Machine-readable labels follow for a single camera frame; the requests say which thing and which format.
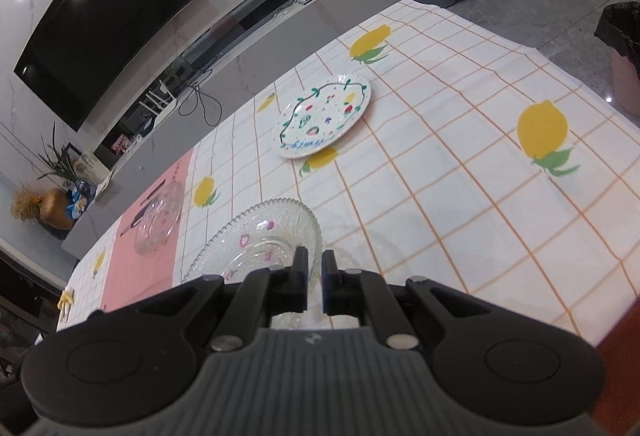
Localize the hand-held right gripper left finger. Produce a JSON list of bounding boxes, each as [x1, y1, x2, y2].
[[150, 246, 309, 352]]

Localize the white printed paper bag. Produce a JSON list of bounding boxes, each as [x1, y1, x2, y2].
[[72, 151, 113, 189]]

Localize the white marble tv console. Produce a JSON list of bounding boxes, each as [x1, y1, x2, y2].
[[60, 0, 416, 262]]

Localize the black wall television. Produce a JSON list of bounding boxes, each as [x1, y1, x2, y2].
[[13, 0, 202, 133]]

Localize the white checkered lemon tablecloth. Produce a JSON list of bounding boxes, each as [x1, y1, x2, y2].
[[57, 0, 640, 349]]

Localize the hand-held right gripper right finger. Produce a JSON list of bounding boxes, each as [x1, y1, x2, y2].
[[321, 250, 481, 349]]

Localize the blue snack packets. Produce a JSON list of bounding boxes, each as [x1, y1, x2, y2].
[[70, 181, 96, 217]]

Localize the pink printed mat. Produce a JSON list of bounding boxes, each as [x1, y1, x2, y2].
[[100, 148, 195, 312]]

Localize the pink trash can black bag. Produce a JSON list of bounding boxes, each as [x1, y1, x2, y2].
[[594, 2, 640, 117]]

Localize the black cable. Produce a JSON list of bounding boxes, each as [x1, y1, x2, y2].
[[179, 68, 223, 127]]

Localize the green spiky houseplant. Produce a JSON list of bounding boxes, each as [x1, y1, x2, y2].
[[37, 122, 103, 184]]

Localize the white router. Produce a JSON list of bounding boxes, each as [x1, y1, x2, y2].
[[140, 78, 181, 117]]

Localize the gold vase with dried flowers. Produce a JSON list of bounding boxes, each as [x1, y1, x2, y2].
[[11, 186, 76, 232]]

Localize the white painted ceramic plate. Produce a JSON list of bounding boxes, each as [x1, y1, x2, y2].
[[271, 75, 373, 160]]

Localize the large clear floral glass plate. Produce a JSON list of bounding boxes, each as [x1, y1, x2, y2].
[[180, 198, 361, 331]]

